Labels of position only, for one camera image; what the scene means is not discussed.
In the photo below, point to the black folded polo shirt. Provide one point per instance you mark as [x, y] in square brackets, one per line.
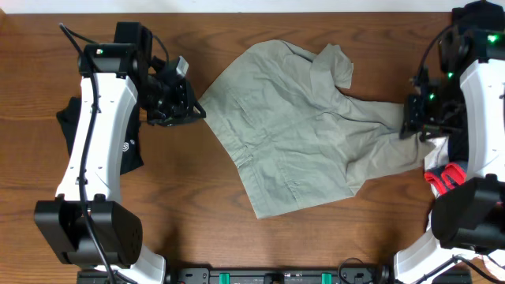
[106, 137]

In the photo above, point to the white crumpled garment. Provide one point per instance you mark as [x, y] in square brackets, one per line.
[438, 157]

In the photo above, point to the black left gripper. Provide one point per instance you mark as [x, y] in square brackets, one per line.
[182, 109]

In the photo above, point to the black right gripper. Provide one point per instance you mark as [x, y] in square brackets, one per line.
[415, 121]

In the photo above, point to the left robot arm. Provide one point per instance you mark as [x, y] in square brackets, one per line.
[85, 223]

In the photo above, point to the black garment at right edge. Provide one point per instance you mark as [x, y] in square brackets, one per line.
[479, 15]

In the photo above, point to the grey garment with red trim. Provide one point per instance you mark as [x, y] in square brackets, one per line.
[443, 179]

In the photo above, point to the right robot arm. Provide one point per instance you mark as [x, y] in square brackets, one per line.
[468, 220]

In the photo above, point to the khaki green shorts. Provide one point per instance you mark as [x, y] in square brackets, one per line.
[296, 139]

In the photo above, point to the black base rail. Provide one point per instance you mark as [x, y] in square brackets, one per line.
[353, 273]

